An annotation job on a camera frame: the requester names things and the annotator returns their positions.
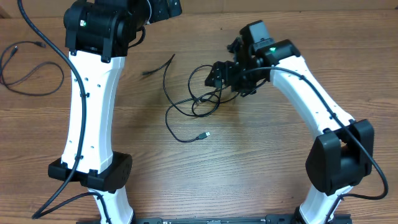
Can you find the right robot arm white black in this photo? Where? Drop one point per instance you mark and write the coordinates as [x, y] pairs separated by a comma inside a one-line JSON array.
[[343, 147]]

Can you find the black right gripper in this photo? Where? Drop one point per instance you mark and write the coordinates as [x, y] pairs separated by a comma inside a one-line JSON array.
[[229, 68]]

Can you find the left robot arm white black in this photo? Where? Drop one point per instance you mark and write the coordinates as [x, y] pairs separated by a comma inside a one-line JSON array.
[[98, 35]]

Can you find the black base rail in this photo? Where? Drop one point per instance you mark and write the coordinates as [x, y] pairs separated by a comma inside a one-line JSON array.
[[269, 219]]

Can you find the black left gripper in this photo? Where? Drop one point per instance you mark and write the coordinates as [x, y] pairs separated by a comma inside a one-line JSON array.
[[162, 12]]

